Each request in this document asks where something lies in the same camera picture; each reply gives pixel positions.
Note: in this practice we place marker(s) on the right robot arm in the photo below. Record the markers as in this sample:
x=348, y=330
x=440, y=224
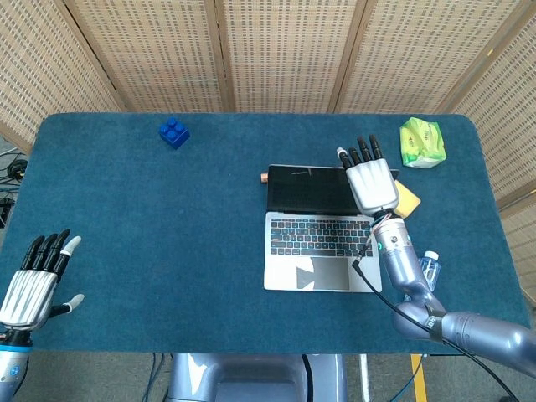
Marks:
x=419, y=293

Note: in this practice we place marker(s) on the white table leg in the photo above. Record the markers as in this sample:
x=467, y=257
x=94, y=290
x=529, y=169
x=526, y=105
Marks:
x=364, y=379

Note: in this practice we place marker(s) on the silver laptop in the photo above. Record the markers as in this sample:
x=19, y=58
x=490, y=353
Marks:
x=310, y=234

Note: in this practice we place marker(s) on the green tissue pack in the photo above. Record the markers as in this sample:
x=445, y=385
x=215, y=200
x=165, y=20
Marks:
x=422, y=142

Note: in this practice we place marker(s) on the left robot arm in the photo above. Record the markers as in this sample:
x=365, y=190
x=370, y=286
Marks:
x=12, y=368

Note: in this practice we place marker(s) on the woven bamboo folding screen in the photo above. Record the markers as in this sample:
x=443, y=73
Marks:
x=285, y=50

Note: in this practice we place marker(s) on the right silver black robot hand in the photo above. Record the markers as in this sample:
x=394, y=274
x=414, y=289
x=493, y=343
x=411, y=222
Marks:
x=372, y=186

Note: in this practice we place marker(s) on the blue felt table mat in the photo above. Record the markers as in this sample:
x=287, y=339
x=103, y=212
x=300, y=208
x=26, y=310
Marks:
x=167, y=234

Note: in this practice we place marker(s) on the blue toy building block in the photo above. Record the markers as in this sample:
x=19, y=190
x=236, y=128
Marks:
x=173, y=135

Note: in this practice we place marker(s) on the grey robot torso base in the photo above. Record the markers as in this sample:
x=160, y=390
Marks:
x=251, y=379

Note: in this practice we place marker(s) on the yellow floor tape strip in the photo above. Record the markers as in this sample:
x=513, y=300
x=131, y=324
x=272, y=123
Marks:
x=419, y=379

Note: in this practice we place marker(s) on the clear bottle blue label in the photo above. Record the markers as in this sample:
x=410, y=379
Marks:
x=431, y=268

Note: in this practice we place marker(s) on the yellow sponge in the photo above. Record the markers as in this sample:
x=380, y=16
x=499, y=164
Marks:
x=410, y=200

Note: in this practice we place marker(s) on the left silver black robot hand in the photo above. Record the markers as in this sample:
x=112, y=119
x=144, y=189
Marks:
x=27, y=297

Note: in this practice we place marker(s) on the brown wooden rod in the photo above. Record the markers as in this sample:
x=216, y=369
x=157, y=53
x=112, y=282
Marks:
x=263, y=178

